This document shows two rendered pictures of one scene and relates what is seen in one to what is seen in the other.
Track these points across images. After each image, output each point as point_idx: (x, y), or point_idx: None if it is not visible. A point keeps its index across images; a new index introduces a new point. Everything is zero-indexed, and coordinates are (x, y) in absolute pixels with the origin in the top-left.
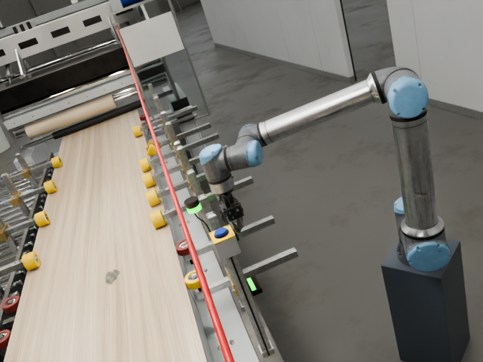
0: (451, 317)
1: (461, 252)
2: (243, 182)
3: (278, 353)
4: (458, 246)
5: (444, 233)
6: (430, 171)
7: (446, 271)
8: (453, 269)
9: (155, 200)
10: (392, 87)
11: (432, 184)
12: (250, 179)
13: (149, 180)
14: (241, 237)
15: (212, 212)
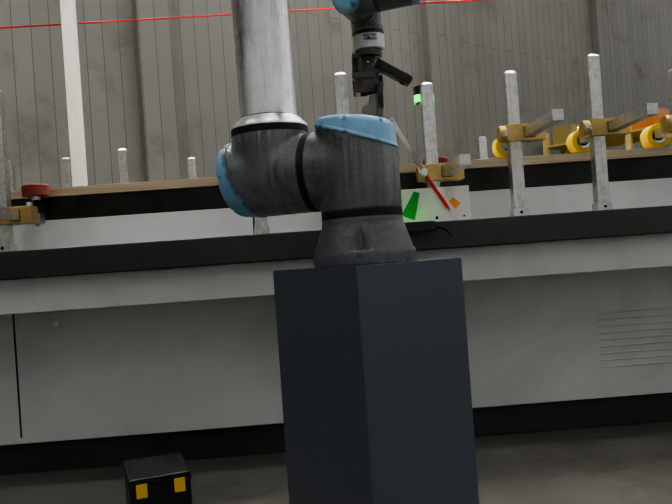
0: (298, 415)
1: (356, 304)
2: (545, 115)
3: (251, 234)
4: (348, 274)
5: (240, 143)
6: (233, 2)
7: (293, 279)
8: (317, 307)
9: (570, 141)
10: None
11: (236, 30)
12: (550, 112)
13: (644, 134)
14: (447, 172)
15: (340, 72)
